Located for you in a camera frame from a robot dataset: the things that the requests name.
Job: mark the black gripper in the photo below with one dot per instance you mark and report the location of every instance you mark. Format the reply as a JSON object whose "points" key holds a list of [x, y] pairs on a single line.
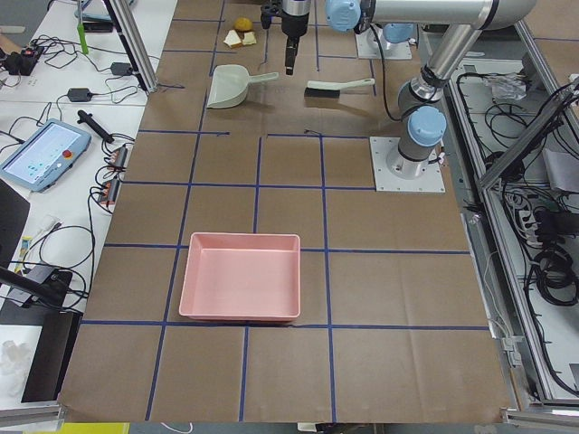
{"points": [[294, 23]]}

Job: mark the torn bread slice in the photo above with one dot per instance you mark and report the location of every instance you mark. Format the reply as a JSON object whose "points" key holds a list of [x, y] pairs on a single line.
{"points": [[249, 39]]}

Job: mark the yellow potato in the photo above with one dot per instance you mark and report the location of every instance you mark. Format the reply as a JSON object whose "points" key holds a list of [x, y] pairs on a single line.
{"points": [[243, 24]]}

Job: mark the white hand brush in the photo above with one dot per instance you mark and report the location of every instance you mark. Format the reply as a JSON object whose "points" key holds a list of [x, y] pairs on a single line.
{"points": [[331, 89]]}

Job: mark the white bread slice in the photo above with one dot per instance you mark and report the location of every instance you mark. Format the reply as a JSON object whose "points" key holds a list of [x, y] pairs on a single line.
{"points": [[233, 40]]}

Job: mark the pale green dustpan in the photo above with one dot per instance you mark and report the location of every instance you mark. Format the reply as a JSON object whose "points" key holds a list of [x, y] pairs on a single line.
{"points": [[230, 85]]}

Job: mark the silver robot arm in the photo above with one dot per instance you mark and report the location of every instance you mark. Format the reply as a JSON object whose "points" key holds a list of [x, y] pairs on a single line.
{"points": [[392, 22]]}

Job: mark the black power adapter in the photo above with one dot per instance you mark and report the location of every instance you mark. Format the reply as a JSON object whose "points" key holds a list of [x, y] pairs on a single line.
{"points": [[79, 95], [120, 69]]}

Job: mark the crumpled plastic wrap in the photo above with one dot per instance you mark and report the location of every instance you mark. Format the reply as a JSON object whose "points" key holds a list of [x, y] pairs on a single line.
{"points": [[509, 86]]}

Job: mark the pink plastic tray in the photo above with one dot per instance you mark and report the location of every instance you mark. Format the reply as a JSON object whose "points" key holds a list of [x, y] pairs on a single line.
{"points": [[242, 277]]}

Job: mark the blue teach pendant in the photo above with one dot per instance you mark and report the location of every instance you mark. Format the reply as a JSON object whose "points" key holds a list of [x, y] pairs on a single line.
{"points": [[42, 159]]}

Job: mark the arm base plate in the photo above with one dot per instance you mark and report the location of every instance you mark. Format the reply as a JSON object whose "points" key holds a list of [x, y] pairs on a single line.
{"points": [[395, 174], [368, 48]]}

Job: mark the aluminium frame post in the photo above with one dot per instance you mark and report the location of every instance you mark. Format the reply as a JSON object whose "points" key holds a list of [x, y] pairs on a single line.
{"points": [[130, 37]]}

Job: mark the green handled tool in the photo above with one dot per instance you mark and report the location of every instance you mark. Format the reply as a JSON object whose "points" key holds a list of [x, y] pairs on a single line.
{"points": [[81, 29]]}

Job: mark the black handle tool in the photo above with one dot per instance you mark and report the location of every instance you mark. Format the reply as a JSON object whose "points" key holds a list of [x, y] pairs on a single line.
{"points": [[87, 118]]}

